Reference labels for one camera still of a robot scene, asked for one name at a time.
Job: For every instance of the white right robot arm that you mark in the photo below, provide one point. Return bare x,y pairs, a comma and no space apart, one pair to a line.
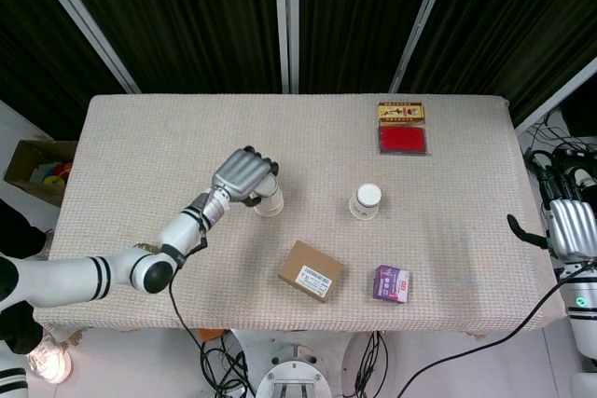
583,305

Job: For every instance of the open cardboard box with toys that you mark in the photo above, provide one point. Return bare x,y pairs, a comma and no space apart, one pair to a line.
32,169

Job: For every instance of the white frame post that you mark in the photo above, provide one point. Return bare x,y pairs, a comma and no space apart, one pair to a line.
422,20
555,100
287,20
84,20

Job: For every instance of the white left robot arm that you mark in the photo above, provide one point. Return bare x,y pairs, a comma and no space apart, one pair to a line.
60,277

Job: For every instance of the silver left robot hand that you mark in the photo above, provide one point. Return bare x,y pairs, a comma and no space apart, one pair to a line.
240,174

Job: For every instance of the open red ink pad tin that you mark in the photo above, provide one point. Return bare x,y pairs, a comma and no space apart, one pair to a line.
403,139

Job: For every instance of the brown cardboard box white label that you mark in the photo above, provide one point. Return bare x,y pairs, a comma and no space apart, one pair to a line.
303,263

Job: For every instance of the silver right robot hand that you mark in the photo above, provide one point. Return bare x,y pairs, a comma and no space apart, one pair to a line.
573,230

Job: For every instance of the black curtain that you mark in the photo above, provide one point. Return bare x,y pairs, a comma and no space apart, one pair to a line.
200,20

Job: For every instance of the white sneaker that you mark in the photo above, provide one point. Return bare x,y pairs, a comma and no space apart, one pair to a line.
49,356

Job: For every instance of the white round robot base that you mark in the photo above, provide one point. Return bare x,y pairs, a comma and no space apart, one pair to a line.
294,374

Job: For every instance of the purple printed carton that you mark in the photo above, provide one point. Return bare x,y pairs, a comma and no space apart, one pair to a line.
389,284

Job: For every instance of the beige waffle tablecloth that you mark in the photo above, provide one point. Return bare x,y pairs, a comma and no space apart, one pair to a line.
163,146

